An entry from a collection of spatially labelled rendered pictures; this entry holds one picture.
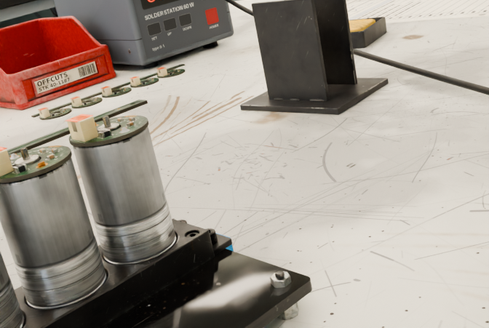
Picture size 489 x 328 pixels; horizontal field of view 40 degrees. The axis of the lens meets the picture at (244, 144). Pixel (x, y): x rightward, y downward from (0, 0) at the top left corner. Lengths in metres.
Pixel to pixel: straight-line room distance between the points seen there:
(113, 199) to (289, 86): 0.23
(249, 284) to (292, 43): 0.22
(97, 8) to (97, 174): 0.47
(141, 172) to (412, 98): 0.23
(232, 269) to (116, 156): 0.05
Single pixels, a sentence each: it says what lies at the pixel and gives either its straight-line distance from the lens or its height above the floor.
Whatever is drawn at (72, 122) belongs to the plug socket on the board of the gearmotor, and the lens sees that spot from 0.21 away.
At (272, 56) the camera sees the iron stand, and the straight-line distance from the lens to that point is 0.42.
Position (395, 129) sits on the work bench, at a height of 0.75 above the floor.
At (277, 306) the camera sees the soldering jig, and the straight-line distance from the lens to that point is 0.20.
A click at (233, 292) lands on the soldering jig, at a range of 0.21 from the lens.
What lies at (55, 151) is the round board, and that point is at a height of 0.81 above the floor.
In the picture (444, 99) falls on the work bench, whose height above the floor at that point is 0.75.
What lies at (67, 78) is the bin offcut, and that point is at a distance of 0.61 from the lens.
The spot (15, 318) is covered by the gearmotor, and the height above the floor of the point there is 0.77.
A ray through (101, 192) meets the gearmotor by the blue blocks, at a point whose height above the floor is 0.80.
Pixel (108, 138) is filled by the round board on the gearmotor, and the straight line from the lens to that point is 0.20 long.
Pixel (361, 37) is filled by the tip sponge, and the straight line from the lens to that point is 0.55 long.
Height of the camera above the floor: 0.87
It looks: 18 degrees down
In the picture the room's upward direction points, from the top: 11 degrees counter-clockwise
